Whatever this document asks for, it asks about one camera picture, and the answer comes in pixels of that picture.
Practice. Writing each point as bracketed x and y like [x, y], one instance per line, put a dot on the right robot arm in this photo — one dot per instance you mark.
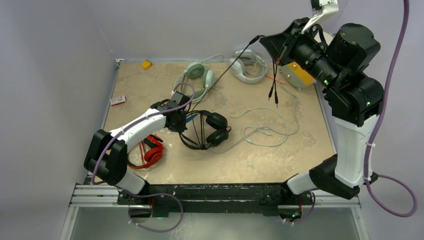
[356, 100]

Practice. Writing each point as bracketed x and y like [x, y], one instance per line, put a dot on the orange pen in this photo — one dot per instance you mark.
[275, 79]

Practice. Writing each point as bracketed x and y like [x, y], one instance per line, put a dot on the round pastel drawer cabinet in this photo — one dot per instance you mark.
[298, 77]

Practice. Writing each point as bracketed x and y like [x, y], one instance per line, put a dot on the yellow small block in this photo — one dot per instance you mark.
[146, 64]

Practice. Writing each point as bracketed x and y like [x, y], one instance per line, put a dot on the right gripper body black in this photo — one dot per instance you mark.
[311, 54]

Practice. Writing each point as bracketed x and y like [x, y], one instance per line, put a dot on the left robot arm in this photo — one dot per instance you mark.
[107, 155]

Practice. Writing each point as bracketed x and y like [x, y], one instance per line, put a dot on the white grey headphones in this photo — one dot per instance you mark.
[248, 67]

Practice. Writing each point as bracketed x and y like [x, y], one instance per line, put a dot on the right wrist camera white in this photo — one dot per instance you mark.
[324, 9]

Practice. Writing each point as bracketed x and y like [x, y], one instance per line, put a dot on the red headphones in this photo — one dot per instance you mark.
[151, 149]

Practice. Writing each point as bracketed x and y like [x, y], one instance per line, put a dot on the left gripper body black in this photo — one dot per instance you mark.
[179, 125]

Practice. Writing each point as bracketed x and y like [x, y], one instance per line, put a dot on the mint green headphones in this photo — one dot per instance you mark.
[200, 76]

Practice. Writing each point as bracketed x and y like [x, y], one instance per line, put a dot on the black blue headphones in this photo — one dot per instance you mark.
[210, 128]

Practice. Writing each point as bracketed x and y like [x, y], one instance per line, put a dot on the red white small card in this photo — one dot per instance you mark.
[118, 100]

